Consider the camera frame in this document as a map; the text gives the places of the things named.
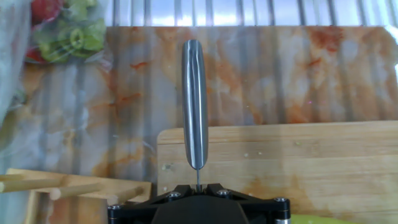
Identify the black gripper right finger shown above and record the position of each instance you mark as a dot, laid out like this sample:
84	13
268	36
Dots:
267	211

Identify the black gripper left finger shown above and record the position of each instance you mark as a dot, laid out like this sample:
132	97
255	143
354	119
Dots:
130	214

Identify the steel cleaver knife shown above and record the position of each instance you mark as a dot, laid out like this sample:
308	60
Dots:
195	102

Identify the long green chili pepper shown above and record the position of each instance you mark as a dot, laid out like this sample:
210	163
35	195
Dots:
320	219

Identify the plastic bag of peppers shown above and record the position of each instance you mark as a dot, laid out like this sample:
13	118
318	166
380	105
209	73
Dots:
84	37

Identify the red chili pepper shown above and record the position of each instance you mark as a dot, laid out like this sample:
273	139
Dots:
43	9

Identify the wooden peg rack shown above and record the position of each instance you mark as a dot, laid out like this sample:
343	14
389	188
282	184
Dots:
93	183

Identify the wooden cutting board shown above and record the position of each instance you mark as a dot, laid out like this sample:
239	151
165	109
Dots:
295	161

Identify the marble pattern plastic mat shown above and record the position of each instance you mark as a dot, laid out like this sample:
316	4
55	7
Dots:
264	71

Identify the clear plastic bag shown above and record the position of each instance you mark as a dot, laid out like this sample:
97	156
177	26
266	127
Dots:
12	46

